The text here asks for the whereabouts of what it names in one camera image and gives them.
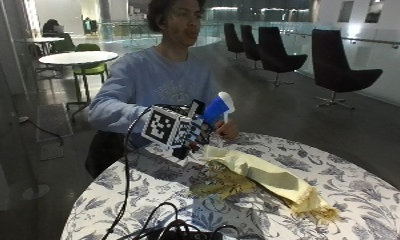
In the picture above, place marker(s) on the blue bottle with white cap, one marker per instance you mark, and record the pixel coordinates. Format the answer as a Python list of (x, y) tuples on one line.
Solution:
[(216, 108)]

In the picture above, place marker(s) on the white marker cube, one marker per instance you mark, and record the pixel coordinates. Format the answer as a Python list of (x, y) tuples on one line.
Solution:
[(162, 126)]

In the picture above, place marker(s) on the the person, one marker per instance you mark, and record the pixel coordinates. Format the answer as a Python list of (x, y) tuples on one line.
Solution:
[(155, 80)]

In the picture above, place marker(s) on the yellow fringed cloth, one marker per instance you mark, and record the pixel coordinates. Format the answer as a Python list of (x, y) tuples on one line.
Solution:
[(261, 175)]

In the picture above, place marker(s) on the black swivel chair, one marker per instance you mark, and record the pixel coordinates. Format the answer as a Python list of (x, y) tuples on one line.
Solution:
[(232, 36), (249, 41), (275, 50), (335, 66)]

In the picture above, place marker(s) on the blue floral tablecloth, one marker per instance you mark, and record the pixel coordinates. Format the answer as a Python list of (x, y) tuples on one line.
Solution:
[(142, 186)]

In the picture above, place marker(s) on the green chair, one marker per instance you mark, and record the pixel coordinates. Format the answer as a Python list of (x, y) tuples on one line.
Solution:
[(90, 68), (63, 45)]

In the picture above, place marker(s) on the white round table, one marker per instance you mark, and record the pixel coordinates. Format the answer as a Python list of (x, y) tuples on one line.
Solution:
[(78, 57)]

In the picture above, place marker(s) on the grey floor mat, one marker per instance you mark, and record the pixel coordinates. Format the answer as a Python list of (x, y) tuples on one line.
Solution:
[(54, 121)]

